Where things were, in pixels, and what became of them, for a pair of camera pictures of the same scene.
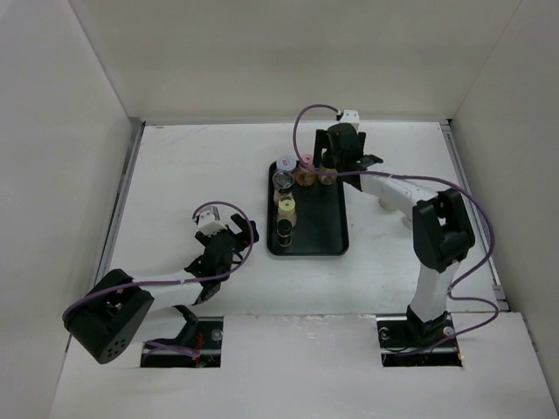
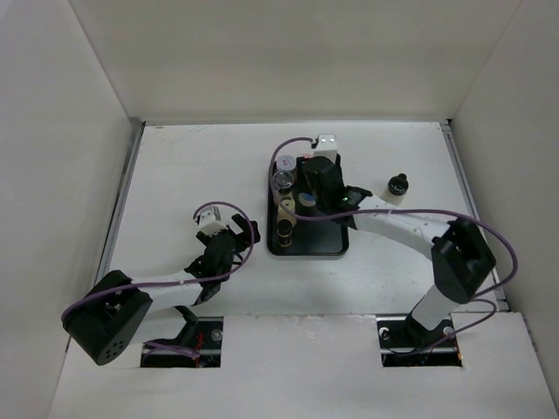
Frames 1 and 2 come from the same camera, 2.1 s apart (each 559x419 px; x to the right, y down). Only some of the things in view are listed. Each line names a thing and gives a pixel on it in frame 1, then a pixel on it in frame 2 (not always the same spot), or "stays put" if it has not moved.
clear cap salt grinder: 283,181 stays put
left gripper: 243,236 stays put
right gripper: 322,141 to 304,183
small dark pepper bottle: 284,231 stays put
